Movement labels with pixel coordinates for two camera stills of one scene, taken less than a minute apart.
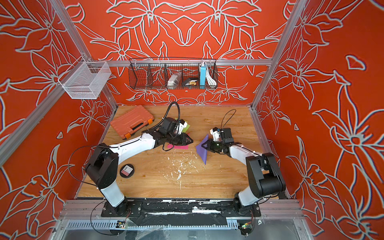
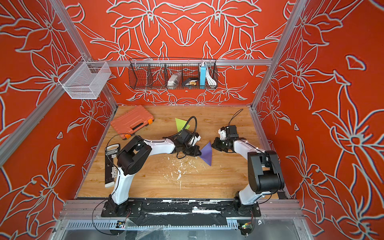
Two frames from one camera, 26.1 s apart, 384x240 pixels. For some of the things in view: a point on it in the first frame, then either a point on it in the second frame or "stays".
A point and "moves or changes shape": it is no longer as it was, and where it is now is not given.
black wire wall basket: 173,73 stays
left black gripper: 184,140 -> 195,149
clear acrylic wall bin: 85,80 stays
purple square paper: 202,151 moves or changes shape
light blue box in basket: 203,74 stays
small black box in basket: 190,81 stays
